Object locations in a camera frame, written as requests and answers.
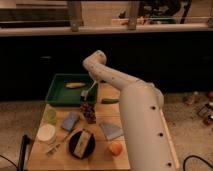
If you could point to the orange fruit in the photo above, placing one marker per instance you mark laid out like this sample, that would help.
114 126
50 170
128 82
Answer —
115 148

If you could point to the white counter ledge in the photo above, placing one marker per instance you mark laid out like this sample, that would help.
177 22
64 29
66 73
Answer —
190 27

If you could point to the white brush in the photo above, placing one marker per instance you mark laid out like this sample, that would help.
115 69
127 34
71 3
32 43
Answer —
85 93

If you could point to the green chili pepper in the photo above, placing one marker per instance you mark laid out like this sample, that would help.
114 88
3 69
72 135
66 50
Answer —
109 101

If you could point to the blue sponge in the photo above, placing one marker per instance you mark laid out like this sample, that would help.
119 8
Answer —
70 121

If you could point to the yellow banana in tray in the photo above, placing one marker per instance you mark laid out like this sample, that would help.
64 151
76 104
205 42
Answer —
74 85

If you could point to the black round plate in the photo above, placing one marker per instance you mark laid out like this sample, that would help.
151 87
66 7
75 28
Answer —
74 140

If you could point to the dark grape bunch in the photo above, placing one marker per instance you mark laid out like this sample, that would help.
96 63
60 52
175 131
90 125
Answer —
88 113

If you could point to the blue folded cloth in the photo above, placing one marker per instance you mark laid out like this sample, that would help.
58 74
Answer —
111 131

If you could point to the white round container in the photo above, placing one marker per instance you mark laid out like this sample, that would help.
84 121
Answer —
47 134

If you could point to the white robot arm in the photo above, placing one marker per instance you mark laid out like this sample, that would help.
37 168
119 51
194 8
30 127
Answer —
140 106

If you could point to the green plastic tray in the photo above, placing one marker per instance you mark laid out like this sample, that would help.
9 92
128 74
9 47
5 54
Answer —
61 96

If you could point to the clear plastic fork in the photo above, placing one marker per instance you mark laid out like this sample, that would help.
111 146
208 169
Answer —
53 149

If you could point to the beige box on plate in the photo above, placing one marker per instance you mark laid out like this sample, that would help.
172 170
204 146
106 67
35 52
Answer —
82 143

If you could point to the black chair frame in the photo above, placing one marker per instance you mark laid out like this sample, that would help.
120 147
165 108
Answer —
24 143

